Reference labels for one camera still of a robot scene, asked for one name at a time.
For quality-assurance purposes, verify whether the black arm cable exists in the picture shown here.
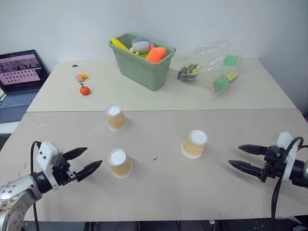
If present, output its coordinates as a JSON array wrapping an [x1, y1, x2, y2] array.
[[271, 136, 305, 219], [30, 141, 42, 231]]

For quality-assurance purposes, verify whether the yellow toy banana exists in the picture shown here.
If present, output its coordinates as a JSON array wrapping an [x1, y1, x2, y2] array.
[[111, 37, 130, 51]]

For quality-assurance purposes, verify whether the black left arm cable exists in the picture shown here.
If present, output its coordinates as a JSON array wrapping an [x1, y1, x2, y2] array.
[[30, 141, 42, 231]]

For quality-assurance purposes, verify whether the orange plush toy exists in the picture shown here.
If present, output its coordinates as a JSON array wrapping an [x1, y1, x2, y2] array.
[[145, 46, 167, 64]]

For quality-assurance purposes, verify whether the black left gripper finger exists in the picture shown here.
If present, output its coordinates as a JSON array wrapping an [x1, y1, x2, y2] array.
[[76, 160, 103, 182], [63, 147, 89, 161]]

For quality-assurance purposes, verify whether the clear plastic bag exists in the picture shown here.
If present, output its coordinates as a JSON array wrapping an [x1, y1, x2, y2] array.
[[177, 42, 249, 102]]

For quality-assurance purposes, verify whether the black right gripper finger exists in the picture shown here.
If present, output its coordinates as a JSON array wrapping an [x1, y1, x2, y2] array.
[[228, 160, 264, 180], [238, 143, 268, 156]]

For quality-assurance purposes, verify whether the black and yellow toy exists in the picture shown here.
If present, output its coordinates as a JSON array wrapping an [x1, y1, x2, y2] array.
[[177, 63, 202, 82]]

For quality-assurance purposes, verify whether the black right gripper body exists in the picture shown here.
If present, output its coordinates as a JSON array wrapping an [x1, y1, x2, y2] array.
[[261, 145, 289, 183]]

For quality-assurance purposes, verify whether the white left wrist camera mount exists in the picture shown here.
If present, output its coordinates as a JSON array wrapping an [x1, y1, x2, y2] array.
[[36, 141, 64, 192]]

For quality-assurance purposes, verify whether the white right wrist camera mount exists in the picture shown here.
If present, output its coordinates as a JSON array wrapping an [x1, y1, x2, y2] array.
[[270, 131, 299, 181]]

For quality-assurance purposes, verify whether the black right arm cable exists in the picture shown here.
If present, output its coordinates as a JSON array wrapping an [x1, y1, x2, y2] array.
[[271, 136, 305, 219]]

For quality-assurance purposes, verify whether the green square sponge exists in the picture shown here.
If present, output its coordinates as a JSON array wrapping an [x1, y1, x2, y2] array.
[[222, 54, 239, 66]]

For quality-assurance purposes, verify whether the open laptop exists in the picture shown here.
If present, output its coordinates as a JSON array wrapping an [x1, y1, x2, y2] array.
[[0, 50, 50, 125]]

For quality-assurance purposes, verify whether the orange toy fruit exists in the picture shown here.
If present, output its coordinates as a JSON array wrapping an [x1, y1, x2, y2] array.
[[79, 83, 91, 96]]

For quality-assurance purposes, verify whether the grey plush stone toy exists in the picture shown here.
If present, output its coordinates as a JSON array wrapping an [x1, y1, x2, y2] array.
[[131, 37, 154, 54]]

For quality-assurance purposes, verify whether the green plastic bin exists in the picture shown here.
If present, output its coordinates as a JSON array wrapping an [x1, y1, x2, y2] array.
[[108, 32, 177, 91]]

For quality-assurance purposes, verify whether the tan paper cup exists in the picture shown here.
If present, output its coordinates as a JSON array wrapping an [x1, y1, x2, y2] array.
[[106, 148, 134, 179], [105, 104, 128, 132], [180, 129, 208, 159]]

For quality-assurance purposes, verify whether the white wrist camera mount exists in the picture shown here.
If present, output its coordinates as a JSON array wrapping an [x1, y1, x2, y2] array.
[[36, 141, 64, 192], [270, 131, 299, 181]]

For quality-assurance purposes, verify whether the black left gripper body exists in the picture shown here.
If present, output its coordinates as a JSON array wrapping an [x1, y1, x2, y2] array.
[[51, 153, 78, 188]]

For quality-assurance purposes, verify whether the green and red toy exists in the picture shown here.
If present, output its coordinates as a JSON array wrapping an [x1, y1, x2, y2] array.
[[213, 77, 229, 92]]

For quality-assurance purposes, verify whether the yellow sponge block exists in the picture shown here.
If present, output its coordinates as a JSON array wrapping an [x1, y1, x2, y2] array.
[[225, 70, 240, 84]]

